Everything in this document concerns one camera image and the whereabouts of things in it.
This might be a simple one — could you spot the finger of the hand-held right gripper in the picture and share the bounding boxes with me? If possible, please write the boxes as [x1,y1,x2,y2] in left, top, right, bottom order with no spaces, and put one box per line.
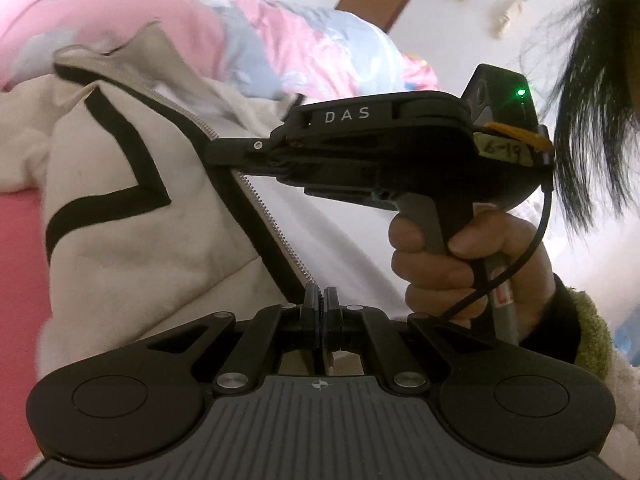
[204,135,282,182]

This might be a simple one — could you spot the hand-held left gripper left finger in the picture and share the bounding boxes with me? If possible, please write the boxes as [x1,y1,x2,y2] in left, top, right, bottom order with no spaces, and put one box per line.
[147,282,321,396]

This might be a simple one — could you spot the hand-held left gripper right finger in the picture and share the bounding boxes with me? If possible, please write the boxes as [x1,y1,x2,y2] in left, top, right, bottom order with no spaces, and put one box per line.
[322,285,503,396]

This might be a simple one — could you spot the beige zip jacket black stripes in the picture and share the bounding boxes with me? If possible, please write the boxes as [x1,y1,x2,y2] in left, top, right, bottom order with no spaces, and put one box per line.
[0,25,501,376]

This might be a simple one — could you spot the person's right hand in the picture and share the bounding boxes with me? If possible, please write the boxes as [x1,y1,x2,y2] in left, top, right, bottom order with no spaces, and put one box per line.
[389,210,557,342]

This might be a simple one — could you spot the pink grey blue floral quilt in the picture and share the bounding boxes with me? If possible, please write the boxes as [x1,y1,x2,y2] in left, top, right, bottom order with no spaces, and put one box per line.
[0,0,441,106]

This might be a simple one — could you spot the person's black hair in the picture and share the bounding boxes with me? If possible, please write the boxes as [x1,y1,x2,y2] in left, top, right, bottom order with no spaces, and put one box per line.
[520,0,640,231]

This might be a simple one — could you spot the pink printed bed blanket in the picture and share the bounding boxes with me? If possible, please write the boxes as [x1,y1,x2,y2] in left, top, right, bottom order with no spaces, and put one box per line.
[0,185,56,461]

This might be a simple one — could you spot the pale blue object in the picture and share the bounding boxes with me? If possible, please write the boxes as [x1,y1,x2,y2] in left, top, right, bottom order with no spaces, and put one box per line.
[614,310,640,358]

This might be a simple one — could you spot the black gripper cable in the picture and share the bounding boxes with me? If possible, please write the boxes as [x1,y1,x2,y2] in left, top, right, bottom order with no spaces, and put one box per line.
[440,180,556,323]

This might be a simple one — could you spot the wall coat hook rack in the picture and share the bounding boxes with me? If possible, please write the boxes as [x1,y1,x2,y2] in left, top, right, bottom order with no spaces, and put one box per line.
[445,0,528,38]

